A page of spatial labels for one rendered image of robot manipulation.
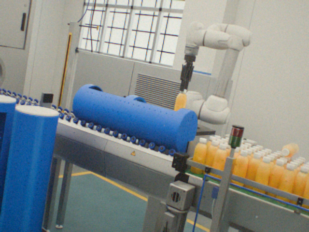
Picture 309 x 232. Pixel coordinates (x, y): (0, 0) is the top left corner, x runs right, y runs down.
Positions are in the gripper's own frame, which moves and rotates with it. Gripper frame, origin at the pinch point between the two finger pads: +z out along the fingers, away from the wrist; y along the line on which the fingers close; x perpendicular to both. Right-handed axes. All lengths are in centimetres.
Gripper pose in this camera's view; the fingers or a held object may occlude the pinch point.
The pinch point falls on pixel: (184, 86)
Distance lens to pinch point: 245.1
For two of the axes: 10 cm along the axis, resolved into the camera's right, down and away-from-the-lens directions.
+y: -5.3, 0.3, -8.5
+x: 8.3, 2.4, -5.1
